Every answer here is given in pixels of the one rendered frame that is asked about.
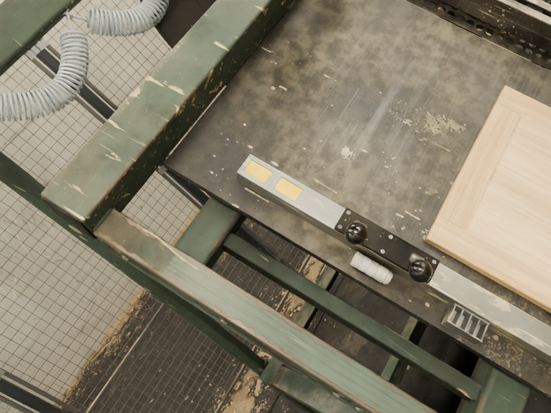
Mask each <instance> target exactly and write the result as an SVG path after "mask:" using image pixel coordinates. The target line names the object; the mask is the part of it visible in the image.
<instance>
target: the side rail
mask: <svg viewBox="0 0 551 413"><path fill-rule="evenodd" d="M93 234H94V235H95V236H96V237H98V238H100V239H101V240H102V241H104V242H105V243H106V244H107V249H108V250H109V251H110V252H112V253H114V254H115V255H117V256H118V257H119V258H121V259H122V260H124V261H126V262H127V263H129V264H131V265H132V266H133V267H135V268H136V269H138V270H140V271H141V272H143V273H145V274H146V275H147V276H149V277H150V278H152V279H154V280H155V281H157V282H158V283H160V284H161V285H163V286H164V287H166V288H168V289H169V290H171V291H172V292H173V293H175V294H177V295H178V296H180V297H182V298H183V299H184V300H185V301H187V302H189V303H190V304H192V305H194V306H196V307H197V308H198V309H199V310H201V311H203V312H204V313H206V314H207V315H209V316H211V317H212V318H213V319H215V320H217V321H218V322H220V323H221V324H223V325H224V326H226V327H227V328H229V329H231V330H232V331H234V332H235V333H237V334H238V335H239V336H241V337H243V338H245V339H246V340H248V341H249V342H250V343H252V344H253V345H255V346H256V347H259V348H260V349H262V350H263V351H264V352H266V353H267V354H269V355H270V356H272V357H274V358H275V359H276V360H278V361H280V362H281V363H283V364H284V365H286V366H288V367H289V368H290V369H292V370H294V371H295V372H297V373H298V374H300V375H302V376H303V377H304V378H305V379H308V380H309V381H311V382H312V383H314V384H315V385H316V386H318V387H319V388H322V389H323V390H325V391H326V392H328V393H329V394H330V395H332V396H333V397H335V398H337V399H339V400H340V401H341V402H343V403H344V404H346V405H347V406H349V407H351V408H352V409H354V410H355V411H357V412H358V413H438V412H437V411H435V410H433V409H431V408H430V407H428V406H427V405H426V404H424V403H422V402H420V401H419V400H417V399H416V398H415V397H413V396H411V395H410V394H408V393H406V392H404V391H403V390H402V389H400V388H398V387H397V386H395V385H394V384H392V383H391V382H389V381H388V380H386V379H384V378H382V377H381V376H379V375H378V374H376V373H375V372H373V371H372V370H369V369H368V368H366V367H365V366H364V365H362V364H360V363H359V362H357V361H355V360H354V359H353V358H351V357H350V356H347V355H346V354H344V353H343V352H341V351H340V350H338V349H337V348H335V347H333V346H331V345H330V344H329V343H327V342H325V341H324V340H322V339H321V338H319V337H317V336H316V335H315V334H313V333H311V332H309V331H308V330H306V329H305V328H304V327H302V326H300V325H299V324H297V323H295V322H293V321H292V320H291V319H289V318H288V317H286V316H284V315H282V314H281V313H279V312H278V311H276V310H275V309H273V308H271V307H270V306H268V305H267V304H266V303H264V302H262V301H260V300H259V299H257V298H255V297H254V296H253V295H251V294H250V293H247V292H246V291H244V290H243V289H241V288H240V287H238V286H237V285H235V284H233V283H231V282H230V281H229V280H228V279H225V278H224V277H222V276H221V275H219V274H218V273H216V272H215V271H213V270H211V269H209V268H208V267H206V266H205V265H203V264H202V263H200V262H199V261H197V260H195V259H193V258H192V257H191V256H189V255H187V254H186V253H184V252H182V251H181V250H180V249H178V248H177V247H175V246H173V245H171V244H170V243H168V242H167V241H165V240H164V239H162V238H160V237H159V236H157V235H156V234H154V233H153V232H151V231H149V230H148V229H146V228H144V227H143V226H142V225H140V224H138V223H137V222H135V221H133V220H132V219H131V218H129V217H128V216H125V215H124V214H122V213H121V212H119V211H118V210H116V209H112V212H111V214H110V215H109V216H108V217H107V218H106V219H105V220H104V221H103V223H102V224H101V225H100V226H99V228H98V229H97V230H96V231H94V232H93Z"/></svg>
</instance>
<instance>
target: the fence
mask: <svg viewBox="0 0 551 413"><path fill-rule="evenodd" d="M250 161H254V162H256V163H257V164H259V165H260V166H263V167H265V168H266V169H268V170H269V171H271V172H272V174H271V176H270V178H269V179H268V180H267V181H266V183H265V184H264V183H263V182H261V181H259V180H258V179H255V178H254V177H252V176H251V175H249V174H247V173H245V172H244V170H245V169H246V167H247V166H248V164H249V163H250ZM280 178H283V179H285V180H287V181H289V182H290V183H291V184H294V185H296V186H297V187H299V188H301V189H302V190H303V191H302V192H301V194H300V195H299V197H298V199H297V201H296V202H295V201H293V200H292V199H290V198H288V197H286V196H285V195H284V194H282V193H279V192H278V191H276V190H274V187H275V186H276V185H277V183H278V182H279V180H280ZM237 181H239V182H240V183H241V184H243V185H245V186H247V187H248V188H250V189H252V190H253V191H255V192H257V193H259V194H261V195H262V196H263V197H265V198H267V199H269V200H271V201H272V202H274V203H275V204H277V205H279V206H280V207H283V208H284V209H285V210H287V211H289V212H291V213H293V214H294V215H296V216H297V217H299V218H301V219H303V220H305V221H306V222H308V223H309V224H311V225H313V226H315V227H317V228H318V229H320V230H321V231H323V232H325V233H326V234H329V235H330V236H331V237H333V238H335V239H337V240H339V241H340V242H341V243H343V244H345V245H347V246H349V247H350V248H352V249H353V250H355V251H357V252H360V253H361V254H363V255H364V256H367V257H369V258H370V259H371V260H372V261H375V262H377V263H379V265H382V266H383V267H385V268H387V269H388V270H390V271H391V272H393V273H395V274H396V275H398V276H399V277H401V278H403V279H405V280H407V281H408V282H409V283H411V284H413V285H415V286H417V287H418V288H420V289H422V290H423V291H425V292H427V293H429V294H430V295H431V296H433V297H435V298H437V299H439V300H440V301H442V302H444V303H445V304H447V305H449V306H451V305H453V304H457V305H459V306H460V307H462V308H464V309H465V310H467V311H470V312H471V313H472V314H474V315H476V316H478V317H479V318H481V319H482V320H484V321H486V322H488V323H490V325H489V326H488V329H490V330H491V331H493V332H495V333H496V334H498V335H500V336H501V337H503V338H505V339H507V340H508V341H509V342H511V343H514V344H515V345H517V346H519V347H520V348H522V349H523V350H525V351H527V352H529V353H530V354H532V355H533V356H536V357H537V358H539V359H541V360H542V361H544V362H546V363H547V364H549V365H551V327H550V326H548V325H546V324H545V323H543V322H541V321H540V320H537V319H536V318H535V317H533V316H531V315H529V314H527V313H525V312H524V311H522V310H520V309H519V308H517V307H515V306H514V305H512V304H510V303H508V302H506V301H504V300H503V299H502V298H500V297H498V296H496V295H494V294H493V293H491V292H489V291H487V290H486V289H484V288H482V287H481V286H479V285H477V284H475V283H473V282H471V281H470V280H469V279H466V278H465V277H463V276H461V275H460V274H458V273H456V272H454V271H453V270H450V269H449V268H448V267H446V266H444V265H442V264H440V263H439V265H438V267H437V269H436V271H435V273H434V275H433V277H432V279H431V281H430V282H429V283H428V284H427V283H418V282H416V281H414V280H413V279H412V278H411V277H410V275H409V273H408V272H407V271H405V270H403V269H401V268H400V267H398V266H396V265H395V264H393V263H391V262H390V261H387V260H386V259H385V258H383V257H381V256H379V255H377V254H376V253H374V252H372V251H371V250H369V249H367V248H366V247H363V246H362V245H361V244H359V245H354V244H351V243H350V242H349V241H348V240H347V239H346V238H345V235H343V234H342V233H340V232H338V231H337V230H335V225H336V224H337V222H338V220H339V218H340V217H341V216H342V214H343V212H344V210H345V208H343V207H341V206H340V205H338V204H336V203H335V202H332V201H331V200H330V199H328V198H326V197H324V196H322V195H320V194H319V193H317V192H315V191H313V190H312V189H310V188H309V187H307V186H305V185H303V184H301V183H299V182H298V181H297V180H295V179H292V178H291V177H289V176H288V175H286V174H284V173H282V172H281V171H279V170H277V169H276V168H274V167H272V166H270V165H268V164H267V163H265V162H264V161H261V160H259V159H258V158H256V157H255V156H253V155H251V154H250V155H249V156H248V158H247V159H246V161H245V162H244V163H243V164H242V165H241V167H240V168H239V170H238V171H237Z"/></svg>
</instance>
